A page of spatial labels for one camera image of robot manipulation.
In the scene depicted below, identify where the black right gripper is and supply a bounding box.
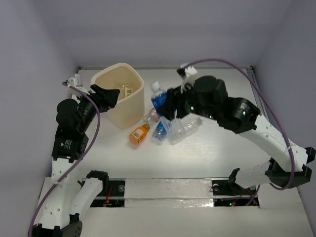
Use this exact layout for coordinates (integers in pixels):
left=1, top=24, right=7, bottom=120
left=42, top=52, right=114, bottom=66
left=158, top=79, right=218, bottom=120

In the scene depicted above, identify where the blue-label white-cap bottle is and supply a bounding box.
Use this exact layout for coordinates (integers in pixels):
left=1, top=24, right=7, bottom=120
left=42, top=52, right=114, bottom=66
left=150, top=81, right=167, bottom=117

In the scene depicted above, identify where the clear yellow-label bottle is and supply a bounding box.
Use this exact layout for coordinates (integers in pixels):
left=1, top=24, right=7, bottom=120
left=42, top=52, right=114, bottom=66
left=120, top=84, right=134, bottom=98

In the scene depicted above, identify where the clear unlabelled plastic bottle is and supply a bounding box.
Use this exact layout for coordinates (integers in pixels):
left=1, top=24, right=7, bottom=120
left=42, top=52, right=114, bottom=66
left=169, top=117, right=203, bottom=145

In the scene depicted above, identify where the tall blue-cap water bottle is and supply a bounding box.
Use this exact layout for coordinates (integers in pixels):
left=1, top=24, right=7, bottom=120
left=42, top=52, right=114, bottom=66
left=153, top=116, right=172, bottom=143

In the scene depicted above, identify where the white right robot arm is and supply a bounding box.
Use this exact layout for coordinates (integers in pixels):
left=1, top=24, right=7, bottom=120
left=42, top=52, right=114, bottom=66
left=158, top=76, right=316, bottom=194

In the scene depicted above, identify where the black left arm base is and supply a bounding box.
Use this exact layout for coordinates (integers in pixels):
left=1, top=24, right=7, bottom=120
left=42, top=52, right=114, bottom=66
left=90, top=179, right=125, bottom=207

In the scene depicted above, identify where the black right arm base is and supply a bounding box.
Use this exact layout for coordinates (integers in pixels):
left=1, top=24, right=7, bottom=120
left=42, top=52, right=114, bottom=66
left=209, top=179, right=260, bottom=207

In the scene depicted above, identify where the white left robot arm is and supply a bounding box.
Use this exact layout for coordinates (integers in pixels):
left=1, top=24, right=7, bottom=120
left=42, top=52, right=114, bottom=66
left=28, top=84, right=120, bottom=237

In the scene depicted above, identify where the cream plastic bin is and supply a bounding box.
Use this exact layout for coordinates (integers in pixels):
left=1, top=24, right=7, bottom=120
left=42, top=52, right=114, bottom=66
left=91, top=63, right=145, bottom=128

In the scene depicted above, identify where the small red-cap clear bottle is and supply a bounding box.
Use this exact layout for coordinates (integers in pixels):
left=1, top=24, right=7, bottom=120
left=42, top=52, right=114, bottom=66
left=143, top=108, right=160, bottom=125

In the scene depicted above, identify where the orange juice bottle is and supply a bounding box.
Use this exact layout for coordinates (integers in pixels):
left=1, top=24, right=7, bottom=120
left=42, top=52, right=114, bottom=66
left=129, top=123, right=150, bottom=145

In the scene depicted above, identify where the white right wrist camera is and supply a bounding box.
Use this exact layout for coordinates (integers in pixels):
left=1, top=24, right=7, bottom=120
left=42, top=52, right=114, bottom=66
left=177, top=64, right=198, bottom=94

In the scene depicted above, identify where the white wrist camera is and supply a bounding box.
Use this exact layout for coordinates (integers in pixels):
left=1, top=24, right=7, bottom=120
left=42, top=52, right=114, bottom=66
left=177, top=64, right=198, bottom=94
left=65, top=74, right=88, bottom=97

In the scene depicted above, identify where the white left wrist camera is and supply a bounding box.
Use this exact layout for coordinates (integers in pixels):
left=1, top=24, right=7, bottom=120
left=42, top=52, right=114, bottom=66
left=65, top=74, right=88, bottom=97

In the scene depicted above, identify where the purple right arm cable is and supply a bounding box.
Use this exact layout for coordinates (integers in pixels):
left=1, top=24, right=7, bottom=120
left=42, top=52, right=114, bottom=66
left=184, top=58, right=296, bottom=207

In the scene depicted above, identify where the aluminium side rail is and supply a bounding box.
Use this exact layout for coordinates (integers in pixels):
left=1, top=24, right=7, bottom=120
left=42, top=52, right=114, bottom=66
left=246, top=66, right=286, bottom=175

